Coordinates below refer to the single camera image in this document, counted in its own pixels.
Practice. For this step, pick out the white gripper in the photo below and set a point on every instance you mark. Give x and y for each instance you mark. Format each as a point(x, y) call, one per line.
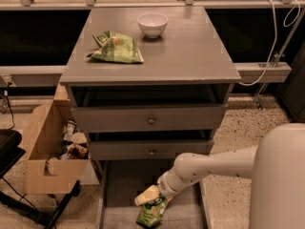
point(165, 185)

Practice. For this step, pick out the green rice chip bag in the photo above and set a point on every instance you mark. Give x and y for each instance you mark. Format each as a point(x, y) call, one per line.
point(151, 213)

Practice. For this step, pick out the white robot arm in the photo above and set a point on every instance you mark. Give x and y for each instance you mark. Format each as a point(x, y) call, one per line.
point(276, 167)

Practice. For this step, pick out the open bottom grey drawer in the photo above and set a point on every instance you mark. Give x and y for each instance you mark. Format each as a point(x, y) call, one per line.
point(123, 180)

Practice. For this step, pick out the middle grey drawer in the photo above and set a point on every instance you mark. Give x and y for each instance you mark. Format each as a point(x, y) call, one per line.
point(145, 149)

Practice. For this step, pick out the top grey drawer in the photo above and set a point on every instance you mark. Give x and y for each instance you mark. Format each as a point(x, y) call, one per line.
point(148, 118)

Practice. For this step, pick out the grey wooden drawer cabinet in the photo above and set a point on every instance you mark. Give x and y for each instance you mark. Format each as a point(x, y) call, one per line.
point(186, 65)

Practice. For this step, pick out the green chip bag on counter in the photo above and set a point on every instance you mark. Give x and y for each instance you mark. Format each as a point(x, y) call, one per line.
point(116, 47)

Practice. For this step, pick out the snack packages in box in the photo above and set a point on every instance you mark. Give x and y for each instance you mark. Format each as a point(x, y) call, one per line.
point(74, 143)

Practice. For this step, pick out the cardboard box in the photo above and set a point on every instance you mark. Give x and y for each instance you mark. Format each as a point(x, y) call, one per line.
point(42, 141)

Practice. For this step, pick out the black folding stand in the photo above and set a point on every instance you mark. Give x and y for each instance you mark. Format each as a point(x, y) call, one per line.
point(10, 153)

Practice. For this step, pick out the white ceramic bowl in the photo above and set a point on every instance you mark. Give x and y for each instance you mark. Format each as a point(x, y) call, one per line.
point(152, 24)

